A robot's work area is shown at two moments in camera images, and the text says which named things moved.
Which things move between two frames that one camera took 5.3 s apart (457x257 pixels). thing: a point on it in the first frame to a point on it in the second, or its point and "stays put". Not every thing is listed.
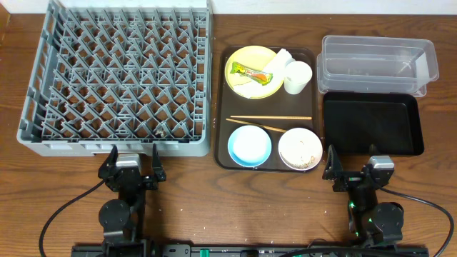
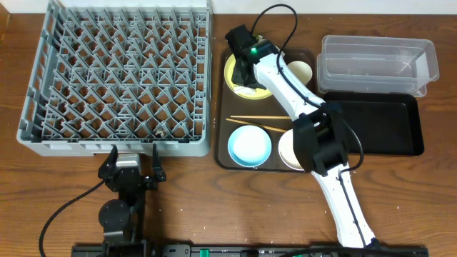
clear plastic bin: (376, 63) stays put
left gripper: (132, 177) stays put
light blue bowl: (249, 145) stays put
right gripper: (333, 171) to (237, 79)
